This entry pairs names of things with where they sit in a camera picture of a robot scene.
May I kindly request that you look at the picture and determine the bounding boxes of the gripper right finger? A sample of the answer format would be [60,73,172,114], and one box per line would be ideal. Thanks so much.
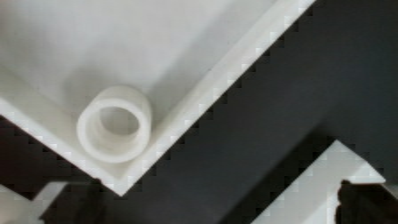
[250,141,398,224]

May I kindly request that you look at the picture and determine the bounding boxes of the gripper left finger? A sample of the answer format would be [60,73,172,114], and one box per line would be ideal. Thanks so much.
[0,182,67,224]

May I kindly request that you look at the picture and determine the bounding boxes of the white square tabletop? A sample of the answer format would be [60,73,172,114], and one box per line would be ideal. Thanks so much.
[0,0,314,193]

